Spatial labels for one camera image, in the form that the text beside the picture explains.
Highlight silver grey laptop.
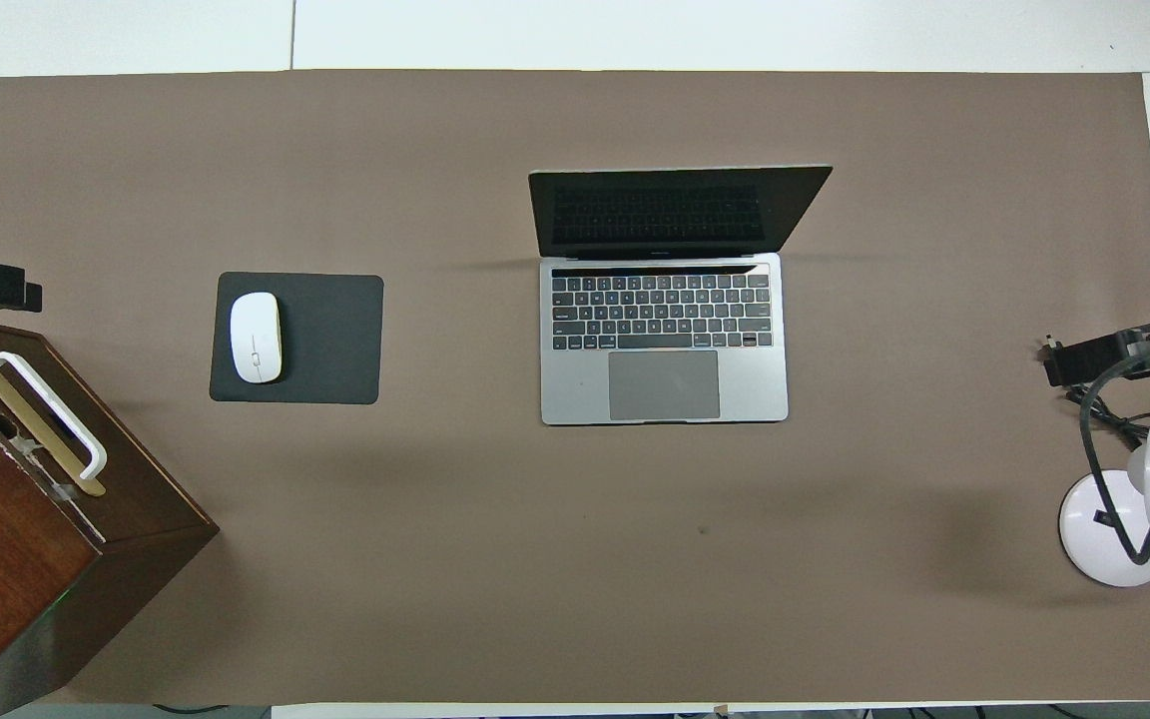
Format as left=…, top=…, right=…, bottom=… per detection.
left=527, top=164, right=834, bottom=427

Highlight white desk lamp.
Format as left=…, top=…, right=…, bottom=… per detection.
left=1058, top=412, right=1150, bottom=588

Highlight white computer mouse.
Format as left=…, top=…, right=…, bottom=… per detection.
left=229, top=291, right=285, bottom=384

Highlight black mouse pad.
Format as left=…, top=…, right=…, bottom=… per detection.
left=209, top=271, right=385, bottom=406

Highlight brown table mat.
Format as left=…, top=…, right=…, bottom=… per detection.
left=0, top=69, right=1150, bottom=706

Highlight black lamp power cable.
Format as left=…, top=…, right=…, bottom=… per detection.
left=1037, top=338, right=1150, bottom=450

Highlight white box handle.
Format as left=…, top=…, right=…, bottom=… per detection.
left=0, top=351, right=109, bottom=482

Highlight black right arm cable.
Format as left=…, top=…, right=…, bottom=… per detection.
left=1078, top=335, right=1150, bottom=566

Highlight brass handle plate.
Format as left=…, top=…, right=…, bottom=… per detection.
left=0, top=352, right=107, bottom=497

